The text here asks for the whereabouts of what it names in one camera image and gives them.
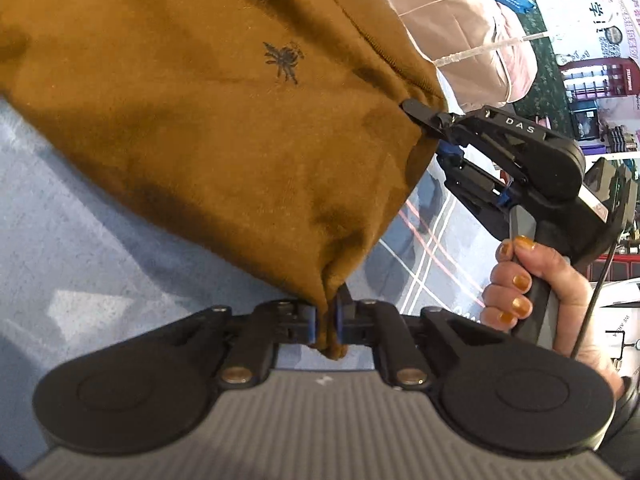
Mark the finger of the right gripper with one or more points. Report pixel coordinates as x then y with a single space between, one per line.
470 183
446 126

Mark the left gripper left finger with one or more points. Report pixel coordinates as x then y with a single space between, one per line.
252 341

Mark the pink quilt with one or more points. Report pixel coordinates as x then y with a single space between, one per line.
519 60

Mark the blue striped bed sheet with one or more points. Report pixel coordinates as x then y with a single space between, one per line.
79 272

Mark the right hand orange nails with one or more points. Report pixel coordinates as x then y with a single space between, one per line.
521 260

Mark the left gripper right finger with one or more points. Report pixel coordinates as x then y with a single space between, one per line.
379 326

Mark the brown sweater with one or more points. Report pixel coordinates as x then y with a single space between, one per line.
268 131

